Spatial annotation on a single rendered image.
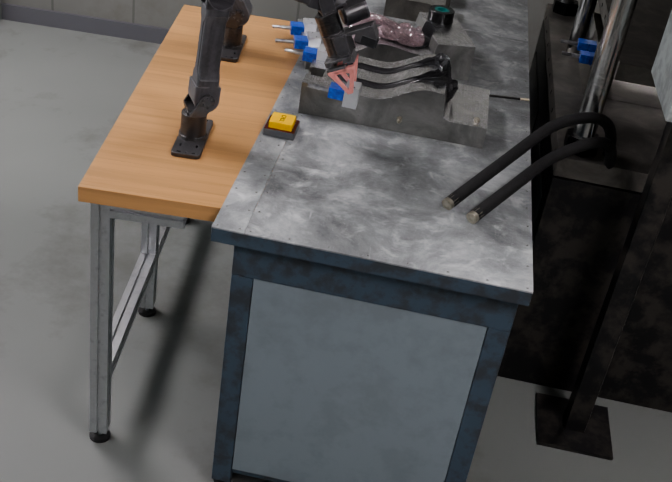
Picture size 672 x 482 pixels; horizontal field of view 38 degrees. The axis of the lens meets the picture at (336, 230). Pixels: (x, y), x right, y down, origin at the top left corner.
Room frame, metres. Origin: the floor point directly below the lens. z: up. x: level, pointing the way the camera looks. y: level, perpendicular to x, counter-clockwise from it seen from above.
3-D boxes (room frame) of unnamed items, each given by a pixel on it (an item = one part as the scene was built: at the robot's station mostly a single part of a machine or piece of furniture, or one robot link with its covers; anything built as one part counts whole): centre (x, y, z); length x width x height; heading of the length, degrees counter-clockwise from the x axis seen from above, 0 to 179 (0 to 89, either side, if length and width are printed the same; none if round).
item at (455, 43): (2.87, -0.05, 0.86); 0.50 x 0.26 x 0.11; 103
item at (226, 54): (2.76, 0.40, 0.84); 0.20 x 0.07 x 0.08; 1
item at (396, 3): (3.31, -0.15, 0.84); 0.20 x 0.15 x 0.07; 86
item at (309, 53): (2.59, 0.16, 0.89); 0.13 x 0.05 x 0.05; 86
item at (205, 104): (2.16, 0.38, 0.90); 0.09 x 0.06 x 0.06; 25
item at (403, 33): (2.86, -0.05, 0.90); 0.26 x 0.18 x 0.08; 103
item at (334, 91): (2.29, 0.06, 0.93); 0.13 x 0.05 x 0.05; 86
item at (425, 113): (2.51, -0.11, 0.87); 0.50 x 0.26 x 0.14; 86
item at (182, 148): (2.16, 0.39, 0.84); 0.20 x 0.07 x 0.08; 1
